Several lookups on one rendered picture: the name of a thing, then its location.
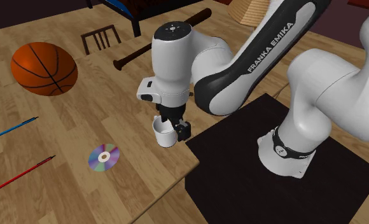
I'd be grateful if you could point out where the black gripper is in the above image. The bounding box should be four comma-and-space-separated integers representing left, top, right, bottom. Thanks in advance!
157, 103, 192, 143

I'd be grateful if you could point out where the white mug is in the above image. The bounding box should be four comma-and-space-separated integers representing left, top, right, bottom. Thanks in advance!
152, 115, 178, 148

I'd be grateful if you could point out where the shiny compact disc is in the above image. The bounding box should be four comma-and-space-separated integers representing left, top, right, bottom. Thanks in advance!
88, 143, 121, 172

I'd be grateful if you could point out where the dark brown baseball bat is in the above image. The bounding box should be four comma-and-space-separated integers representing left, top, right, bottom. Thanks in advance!
113, 7, 213, 71

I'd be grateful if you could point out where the dark robot stand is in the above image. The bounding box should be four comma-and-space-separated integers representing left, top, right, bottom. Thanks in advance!
184, 93, 369, 224

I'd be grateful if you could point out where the light wooden table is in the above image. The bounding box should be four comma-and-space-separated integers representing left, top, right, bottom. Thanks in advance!
0, 41, 201, 224

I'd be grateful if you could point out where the dark bed with blue cover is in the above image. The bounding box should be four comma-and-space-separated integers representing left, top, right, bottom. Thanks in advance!
85, 0, 204, 38

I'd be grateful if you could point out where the light wooden cone-shaped object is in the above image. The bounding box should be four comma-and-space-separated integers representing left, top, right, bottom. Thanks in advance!
226, 0, 279, 29

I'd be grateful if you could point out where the orange basketball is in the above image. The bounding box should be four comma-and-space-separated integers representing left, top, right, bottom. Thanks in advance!
10, 41, 79, 97

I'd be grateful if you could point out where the red pen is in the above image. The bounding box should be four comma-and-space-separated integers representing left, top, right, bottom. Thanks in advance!
0, 155, 57, 192

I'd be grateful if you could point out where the blue pen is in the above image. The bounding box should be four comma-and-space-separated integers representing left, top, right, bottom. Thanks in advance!
0, 116, 39, 143

